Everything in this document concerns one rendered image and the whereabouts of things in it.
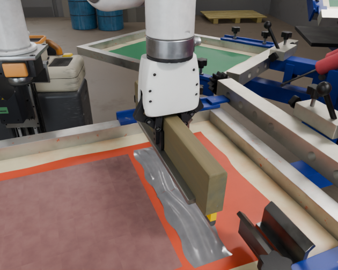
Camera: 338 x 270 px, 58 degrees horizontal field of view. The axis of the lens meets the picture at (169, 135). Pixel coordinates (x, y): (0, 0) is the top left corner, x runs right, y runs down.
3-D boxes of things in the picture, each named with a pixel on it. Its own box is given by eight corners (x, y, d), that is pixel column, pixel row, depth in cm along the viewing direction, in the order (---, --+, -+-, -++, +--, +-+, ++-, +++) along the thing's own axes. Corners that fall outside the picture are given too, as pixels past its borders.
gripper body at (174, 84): (189, 38, 53) (186, 97, 59) (132, 44, 50) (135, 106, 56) (209, 50, 47) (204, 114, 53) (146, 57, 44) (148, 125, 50)
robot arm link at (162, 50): (190, 27, 52) (189, 44, 53) (139, 31, 49) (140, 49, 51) (211, 37, 46) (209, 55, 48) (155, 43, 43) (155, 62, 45)
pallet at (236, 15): (253, 15, 771) (254, 9, 765) (266, 23, 687) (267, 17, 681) (199, 15, 762) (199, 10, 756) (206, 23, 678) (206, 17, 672)
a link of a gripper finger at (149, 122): (158, 110, 55) (158, 141, 59) (141, 113, 54) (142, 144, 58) (164, 118, 53) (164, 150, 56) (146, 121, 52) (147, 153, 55)
